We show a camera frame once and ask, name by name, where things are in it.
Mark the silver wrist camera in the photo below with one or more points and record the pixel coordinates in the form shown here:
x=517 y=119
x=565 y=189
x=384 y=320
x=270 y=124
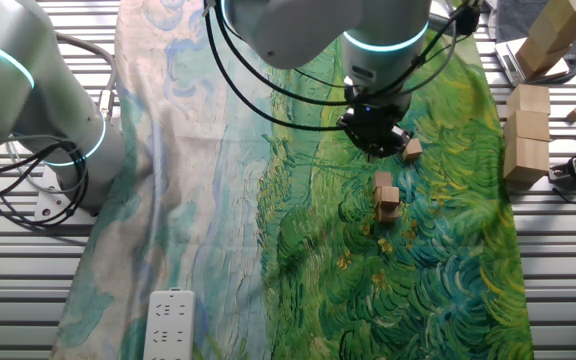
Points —
x=440 y=21

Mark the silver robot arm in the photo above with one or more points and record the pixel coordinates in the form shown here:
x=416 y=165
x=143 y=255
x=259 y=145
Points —
x=383 y=30

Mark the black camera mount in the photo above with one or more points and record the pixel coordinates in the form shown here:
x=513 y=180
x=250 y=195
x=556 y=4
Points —
x=483 y=4

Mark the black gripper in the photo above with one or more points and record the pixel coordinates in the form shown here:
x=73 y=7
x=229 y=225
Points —
x=370 y=112

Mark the white power strip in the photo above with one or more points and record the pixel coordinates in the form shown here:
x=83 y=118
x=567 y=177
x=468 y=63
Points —
x=168 y=325

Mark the long wooden block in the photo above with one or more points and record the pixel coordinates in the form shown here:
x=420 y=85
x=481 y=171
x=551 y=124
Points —
x=513 y=17

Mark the silver digital scale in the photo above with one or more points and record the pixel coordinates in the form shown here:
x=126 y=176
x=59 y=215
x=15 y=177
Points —
x=508 y=60

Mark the large wooden cube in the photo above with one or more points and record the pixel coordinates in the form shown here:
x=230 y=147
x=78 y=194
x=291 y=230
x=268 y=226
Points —
x=527 y=125
x=525 y=160
x=555 y=32
x=529 y=99
x=575 y=7
x=535 y=57

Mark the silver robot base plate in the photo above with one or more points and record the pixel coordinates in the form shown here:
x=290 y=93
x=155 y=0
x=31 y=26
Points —
x=50 y=207

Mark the painted landscape cloth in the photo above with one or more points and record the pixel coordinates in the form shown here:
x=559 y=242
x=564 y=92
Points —
x=368 y=275

